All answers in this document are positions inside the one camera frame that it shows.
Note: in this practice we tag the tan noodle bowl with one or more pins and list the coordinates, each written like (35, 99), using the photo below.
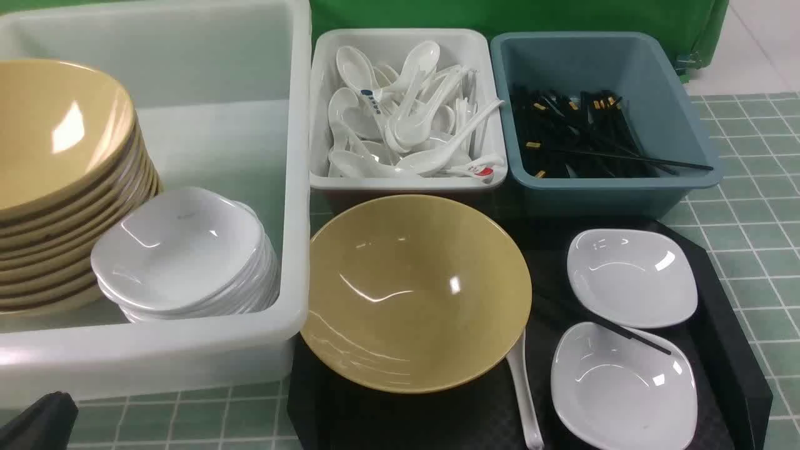
(415, 294)

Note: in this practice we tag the white dish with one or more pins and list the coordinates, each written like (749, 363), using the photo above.
(638, 279)
(618, 393)

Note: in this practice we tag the white soup spoon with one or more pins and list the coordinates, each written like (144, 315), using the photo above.
(516, 359)

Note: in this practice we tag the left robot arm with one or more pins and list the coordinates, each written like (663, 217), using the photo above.
(46, 424)

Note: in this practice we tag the long white spoon front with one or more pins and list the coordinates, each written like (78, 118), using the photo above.
(426, 163)

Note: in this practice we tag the white spoon with red label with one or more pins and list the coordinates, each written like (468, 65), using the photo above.
(481, 169)

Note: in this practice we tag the white spoon with blue print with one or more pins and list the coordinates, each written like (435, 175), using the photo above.
(356, 71)

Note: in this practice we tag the white spoon top right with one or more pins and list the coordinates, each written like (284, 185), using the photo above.
(421, 60)

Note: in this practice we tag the pile of black chopsticks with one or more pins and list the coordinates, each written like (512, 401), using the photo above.
(587, 137)

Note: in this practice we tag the white spoon bin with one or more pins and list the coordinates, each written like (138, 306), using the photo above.
(349, 150)

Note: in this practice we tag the black chopstick across bin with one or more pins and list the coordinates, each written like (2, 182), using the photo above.
(643, 159)

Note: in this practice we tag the stack of white dishes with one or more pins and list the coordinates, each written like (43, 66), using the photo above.
(187, 253)

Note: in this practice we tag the large translucent white tub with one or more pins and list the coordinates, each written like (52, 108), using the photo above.
(221, 90)

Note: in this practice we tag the blue chopstick bin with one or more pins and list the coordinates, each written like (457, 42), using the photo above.
(654, 103)

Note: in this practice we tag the stack of tan bowls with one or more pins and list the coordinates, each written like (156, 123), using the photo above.
(74, 163)

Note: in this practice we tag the black serving tray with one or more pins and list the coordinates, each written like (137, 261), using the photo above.
(734, 399)

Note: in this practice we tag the green backdrop cloth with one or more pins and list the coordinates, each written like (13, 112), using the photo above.
(688, 31)

